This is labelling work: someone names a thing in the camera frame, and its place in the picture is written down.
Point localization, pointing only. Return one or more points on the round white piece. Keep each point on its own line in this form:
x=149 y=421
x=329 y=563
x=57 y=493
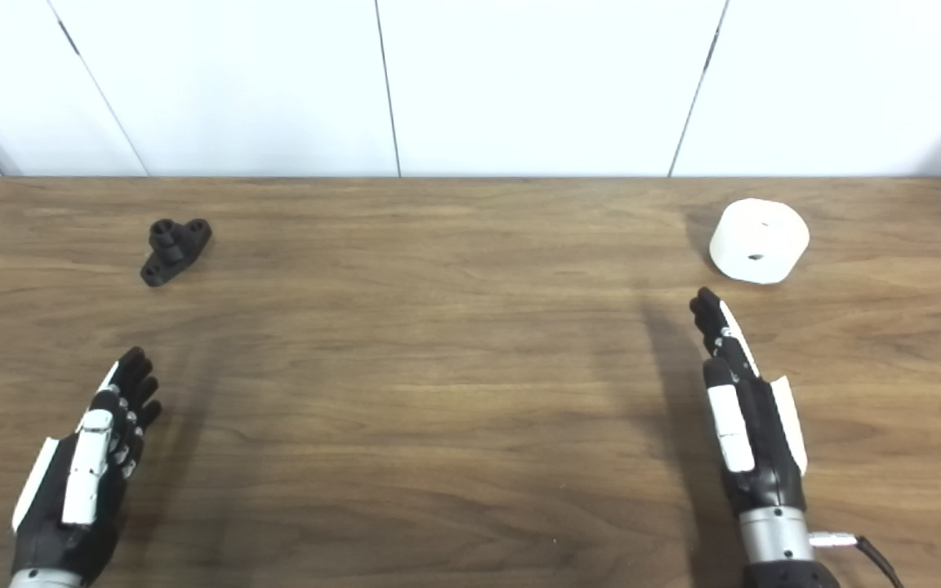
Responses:
x=756 y=233

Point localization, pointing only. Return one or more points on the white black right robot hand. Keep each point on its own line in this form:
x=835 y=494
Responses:
x=764 y=457

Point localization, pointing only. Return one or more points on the black flanged holder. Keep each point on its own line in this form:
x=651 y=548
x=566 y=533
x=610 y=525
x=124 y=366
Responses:
x=170 y=249

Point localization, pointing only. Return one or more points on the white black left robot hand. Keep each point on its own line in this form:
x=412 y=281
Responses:
x=78 y=490

